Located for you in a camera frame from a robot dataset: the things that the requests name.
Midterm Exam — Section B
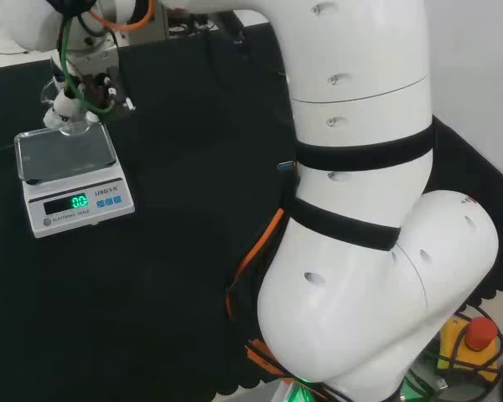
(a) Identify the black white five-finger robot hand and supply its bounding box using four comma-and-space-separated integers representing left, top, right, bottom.
43, 65, 137, 129

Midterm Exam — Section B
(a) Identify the clear glass beaker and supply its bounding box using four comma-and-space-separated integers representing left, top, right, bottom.
39, 79, 102, 137

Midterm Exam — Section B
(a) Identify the white electronic balance steel pan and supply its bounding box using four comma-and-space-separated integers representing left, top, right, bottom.
14, 122, 136, 240

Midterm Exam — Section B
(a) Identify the black bench cloth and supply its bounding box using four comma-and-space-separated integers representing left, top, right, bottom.
0, 10, 503, 402

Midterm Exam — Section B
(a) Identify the pale board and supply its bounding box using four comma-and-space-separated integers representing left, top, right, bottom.
0, 39, 54, 71

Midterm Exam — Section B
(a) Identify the yellow red stop button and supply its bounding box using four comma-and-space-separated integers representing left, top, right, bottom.
438, 316, 502, 384

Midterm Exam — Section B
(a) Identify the green cable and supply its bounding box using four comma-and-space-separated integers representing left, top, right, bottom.
58, 15, 117, 116

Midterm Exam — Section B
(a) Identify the orange cable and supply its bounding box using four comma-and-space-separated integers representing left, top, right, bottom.
224, 208, 287, 323

